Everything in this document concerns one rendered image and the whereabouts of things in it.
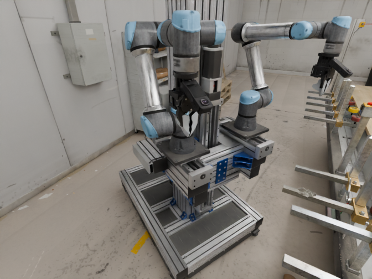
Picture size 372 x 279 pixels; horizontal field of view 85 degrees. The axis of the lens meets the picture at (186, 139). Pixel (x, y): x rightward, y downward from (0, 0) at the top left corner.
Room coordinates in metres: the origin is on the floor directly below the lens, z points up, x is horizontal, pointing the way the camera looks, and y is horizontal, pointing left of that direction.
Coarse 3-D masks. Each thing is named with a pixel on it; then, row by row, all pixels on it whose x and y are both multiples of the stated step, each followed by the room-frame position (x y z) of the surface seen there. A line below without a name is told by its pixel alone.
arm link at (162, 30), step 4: (164, 20) 0.75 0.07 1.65; (168, 20) 0.71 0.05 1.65; (160, 24) 0.74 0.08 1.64; (164, 24) 0.70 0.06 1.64; (168, 24) 0.67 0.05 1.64; (160, 28) 0.71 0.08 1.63; (164, 28) 0.68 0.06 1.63; (160, 32) 0.71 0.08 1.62; (164, 32) 0.68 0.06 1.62; (160, 36) 0.71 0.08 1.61; (164, 36) 0.68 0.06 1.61; (160, 40) 0.73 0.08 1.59; (164, 40) 0.69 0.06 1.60; (168, 40) 0.66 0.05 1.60; (164, 44) 0.72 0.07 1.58; (168, 44) 0.68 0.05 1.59
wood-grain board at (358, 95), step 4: (356, 88) 2.69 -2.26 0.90; (360, 88) 2.69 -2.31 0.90; (364, 88) 2.69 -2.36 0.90; (368, 88) 2.69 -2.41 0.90; (356, 92) 2.49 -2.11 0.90; (360, 92) 2.49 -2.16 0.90; (364, 92) 2.49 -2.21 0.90; (368, 92) 2.49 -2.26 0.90; (356, 96) 2.33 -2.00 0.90; (360, 96) 2.33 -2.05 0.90; (364, 96) 2.33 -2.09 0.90; (368, 96) 2.33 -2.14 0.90; (356, 100) 2.19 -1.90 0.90; (360, 100) 2.19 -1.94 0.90; (364, 100) 2.19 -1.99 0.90; (368, 100) 2.19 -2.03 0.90; (356, 104) 2.07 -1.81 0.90; (360, 104) 2.07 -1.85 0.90; (368, 124) 1.57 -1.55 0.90; (368, 128) 1.49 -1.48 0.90; (368, 132) 1.44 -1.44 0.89
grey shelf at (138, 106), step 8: (128, 56) 3.10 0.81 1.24; (160, 56) 3.16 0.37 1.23; (128, 64) 3.11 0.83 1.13; (160, 64) 3.91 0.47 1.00; (128, 72) 3.12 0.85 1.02; (136, 72) 3.05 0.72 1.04; (128, 80) 3.13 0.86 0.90; (136, 80) 3.06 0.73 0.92; (160, 80) 3.14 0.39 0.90; (136, 88) 3.06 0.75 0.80; (136, 96) 3.07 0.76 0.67; (136, 104) 3.08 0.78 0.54; (136, 112) 3.09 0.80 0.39; (136, 120) 3.10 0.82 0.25
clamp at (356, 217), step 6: (354, 198) 0.76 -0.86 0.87; (354, 204) 0.72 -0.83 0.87; (354, 210) 0.68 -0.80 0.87; (360, 210) 0.68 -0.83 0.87; (366, 210) 0.68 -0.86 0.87; (354, 216) 0.66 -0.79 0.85; (360, 216) 0.65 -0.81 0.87; (366, 216) 0.64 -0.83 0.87; (354, 222) 0.65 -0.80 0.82; (360, 222) 0.64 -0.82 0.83
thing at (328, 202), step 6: (288, 186) 0.86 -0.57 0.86; (288, 192) 0.83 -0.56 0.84; (294, 192) 0.82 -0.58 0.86; (306, 198) 0.79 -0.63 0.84; (312, 198) 0.77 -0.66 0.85; (318, 198) 0.77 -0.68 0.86; (324, 198) 0.77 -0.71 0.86; (324, 204) 0.74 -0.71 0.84; (330, 204) 0.73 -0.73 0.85; (336, 204) 0.73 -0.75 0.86; (342, 204) 0.73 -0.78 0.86; (342, 210) 0.71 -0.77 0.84; (348, 210) 0.70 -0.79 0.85
